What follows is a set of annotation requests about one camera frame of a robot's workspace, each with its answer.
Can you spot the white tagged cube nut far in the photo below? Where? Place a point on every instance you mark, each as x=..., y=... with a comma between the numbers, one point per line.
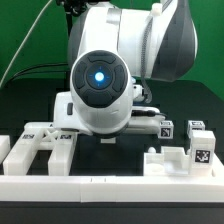
x=194, y=125

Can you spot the white U-shaped obstacle fence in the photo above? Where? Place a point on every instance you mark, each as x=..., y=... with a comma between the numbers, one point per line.
x=142, y=188

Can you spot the white chair seat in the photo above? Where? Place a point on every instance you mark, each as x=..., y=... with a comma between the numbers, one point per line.
x=169, y=161

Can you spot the white chair back frame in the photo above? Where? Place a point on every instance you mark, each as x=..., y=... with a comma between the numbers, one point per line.
x=41, y=136

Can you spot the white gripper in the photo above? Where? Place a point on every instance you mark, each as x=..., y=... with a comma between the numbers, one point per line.
x=71, y=113

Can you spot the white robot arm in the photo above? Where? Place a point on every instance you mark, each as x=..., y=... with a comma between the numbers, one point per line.
x=112, y=52

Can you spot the black camera stand pole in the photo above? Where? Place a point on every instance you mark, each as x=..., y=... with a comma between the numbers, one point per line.
x=72, y=8

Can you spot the white tagged cube nut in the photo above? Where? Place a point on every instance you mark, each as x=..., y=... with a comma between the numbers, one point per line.
x=194, y=125
x=166, y=129

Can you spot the white block at left edge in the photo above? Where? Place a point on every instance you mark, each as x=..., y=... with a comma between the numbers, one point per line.
x=4, y=147

